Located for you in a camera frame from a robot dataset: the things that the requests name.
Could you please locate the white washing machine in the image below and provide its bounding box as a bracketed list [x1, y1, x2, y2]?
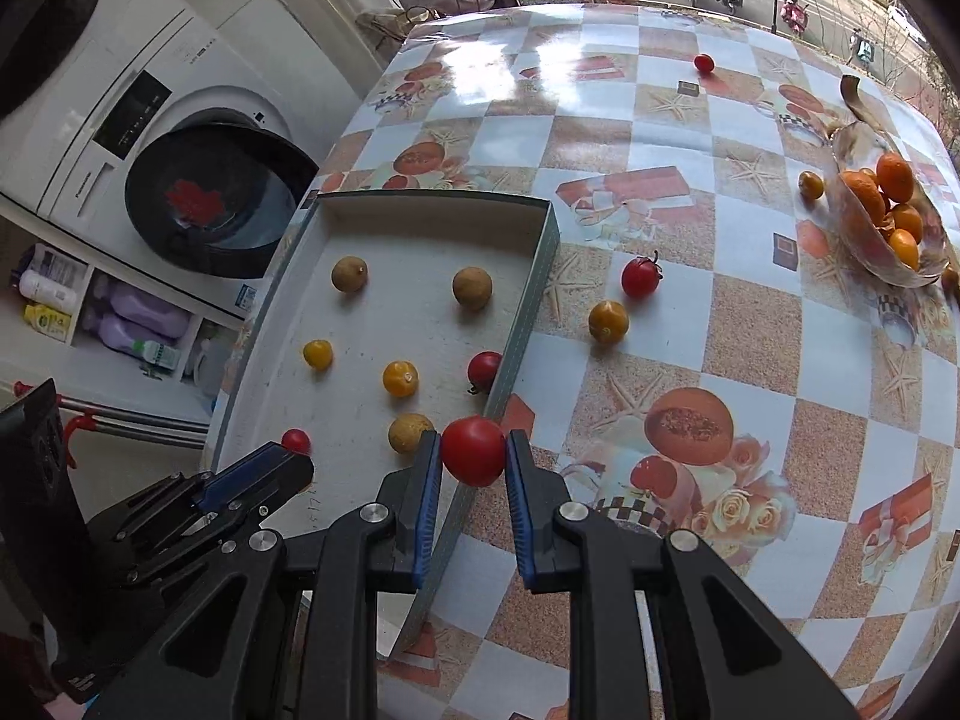
[0, 0, 361, 320]

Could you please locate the yellow-green bottle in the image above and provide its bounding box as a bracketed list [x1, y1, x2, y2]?
[22, 304, 72, 342]

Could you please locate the shallow white tray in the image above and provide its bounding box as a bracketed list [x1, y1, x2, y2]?
[210, 191, 562, 661]

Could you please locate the large orange mandarin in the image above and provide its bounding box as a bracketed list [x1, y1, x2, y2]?
[838, 170, 888, 230]
[876, 151, 916, 203]

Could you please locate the metal rod with red hook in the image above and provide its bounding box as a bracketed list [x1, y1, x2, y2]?
[11, 382, 215, 466]

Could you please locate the white bottle with dark label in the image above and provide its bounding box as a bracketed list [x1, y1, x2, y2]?
[19, 244, 80, 312]

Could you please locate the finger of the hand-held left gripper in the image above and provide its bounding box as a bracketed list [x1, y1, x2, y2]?
[88, 471, 286, 601]
[191, 444, 316, 515]

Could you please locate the red cherry tomato with stem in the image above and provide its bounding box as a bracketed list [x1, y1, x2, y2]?
[620, 251, 665, 299]

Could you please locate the white washing machine stand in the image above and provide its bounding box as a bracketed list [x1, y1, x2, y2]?
[0, 195, 248, 428]

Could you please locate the beige cloth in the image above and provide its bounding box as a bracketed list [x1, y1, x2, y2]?
[356, 4, 443, 46]

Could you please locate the purple detergent bottle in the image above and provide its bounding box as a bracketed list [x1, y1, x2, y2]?
[82, 315, 181, 368]
[112, 277, 192, 338]

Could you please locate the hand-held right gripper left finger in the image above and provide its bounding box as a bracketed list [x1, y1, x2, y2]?
[90, 431, 443, 720]

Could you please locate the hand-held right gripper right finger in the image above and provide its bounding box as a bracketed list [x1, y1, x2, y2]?
[506, 430, 856, 720]

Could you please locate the orange-yellow cherry tomato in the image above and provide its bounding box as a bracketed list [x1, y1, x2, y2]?
[382, 360, 420, 399]

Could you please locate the clear plastic jug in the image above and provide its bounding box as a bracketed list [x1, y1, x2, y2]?
[199, 337, 233, 398]

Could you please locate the clear glass bowl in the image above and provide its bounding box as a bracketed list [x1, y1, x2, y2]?
[821, 122, 950, 290]

